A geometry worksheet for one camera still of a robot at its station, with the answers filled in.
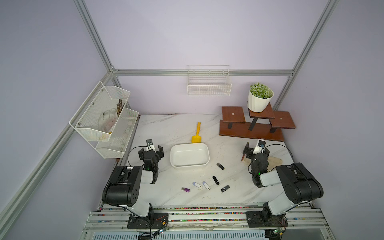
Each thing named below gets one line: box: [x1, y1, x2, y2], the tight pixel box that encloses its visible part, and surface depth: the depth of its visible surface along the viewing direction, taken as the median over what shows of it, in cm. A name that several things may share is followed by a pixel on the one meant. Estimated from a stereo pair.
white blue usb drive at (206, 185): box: [202, 181, 211, 191], surface depth 87 cm
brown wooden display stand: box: [219, 102, 296, 142], surface depth 103 cm
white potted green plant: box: [247, 82, 274, 113], surface depth 85 cm
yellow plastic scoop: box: [191, 122, 202, 143], surface depth 110 cm
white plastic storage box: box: [170, 142, 210, 168], surface depth 98 cm
